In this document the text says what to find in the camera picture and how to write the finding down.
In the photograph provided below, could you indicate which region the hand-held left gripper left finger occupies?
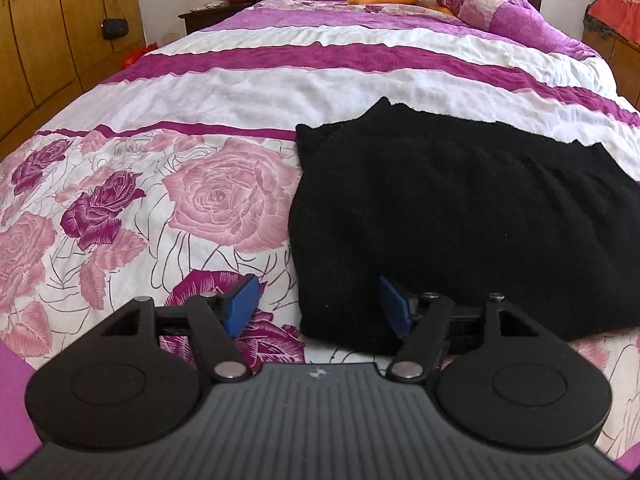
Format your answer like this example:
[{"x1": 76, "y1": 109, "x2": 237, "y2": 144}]
[{"x1": 100, "y1": 274, "x2": 262, "y2": 384}]

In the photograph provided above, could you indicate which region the wooden side cabinet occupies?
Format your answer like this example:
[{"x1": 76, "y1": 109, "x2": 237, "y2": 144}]
[{"x1": 580, "y1": 30, "x2": 640, "y2": 112}]

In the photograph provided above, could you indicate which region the yellow wooden wardrobe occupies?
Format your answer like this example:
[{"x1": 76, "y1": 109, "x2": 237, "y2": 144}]
[{"x1": 0, "y1": 0, "x2": 147, "y2": 159}]

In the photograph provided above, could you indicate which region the small black pouch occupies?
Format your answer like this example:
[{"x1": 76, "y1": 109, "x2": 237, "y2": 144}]
[{"x1": 101, "y1": 18, "x2": 129, "y2": 41}]

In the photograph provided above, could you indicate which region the dark wooden nightstand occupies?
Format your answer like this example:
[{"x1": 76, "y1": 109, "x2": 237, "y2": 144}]
[{"x1": 178, "y1": 1, "x2": 252, "y2": 37}]

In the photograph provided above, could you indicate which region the purple white floral bedspread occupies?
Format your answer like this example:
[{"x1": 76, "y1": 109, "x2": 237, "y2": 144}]
[{"x1": 0, "y1": 0, "x2": 640, "y2": 476}]

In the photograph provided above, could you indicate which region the black knit garment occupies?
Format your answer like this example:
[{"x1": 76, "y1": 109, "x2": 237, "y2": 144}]
[{"x1": 288, "y1": 96, "x2": 640, "y2": 357}]

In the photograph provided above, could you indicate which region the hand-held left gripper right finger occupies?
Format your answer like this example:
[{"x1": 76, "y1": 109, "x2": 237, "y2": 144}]
[{"x1": 377, "y1": 275, "x2": 542, "y2": 382}]

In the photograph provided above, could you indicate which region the folded purple floral quilt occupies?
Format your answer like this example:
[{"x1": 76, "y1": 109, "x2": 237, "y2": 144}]
[{"x1": 433, "y1": 0, "x2": 602, "y2": 59}]

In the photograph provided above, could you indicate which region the orange white curtain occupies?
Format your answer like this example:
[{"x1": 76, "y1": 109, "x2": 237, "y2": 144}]
[{"x1": 583, "y1": 0, "x2": 640, "y2": 44}]

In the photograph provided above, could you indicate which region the red bag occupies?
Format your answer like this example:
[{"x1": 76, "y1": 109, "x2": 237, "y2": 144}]
[{"x1": 122, "y1": 43, "x2": 159, "y2": 69}]

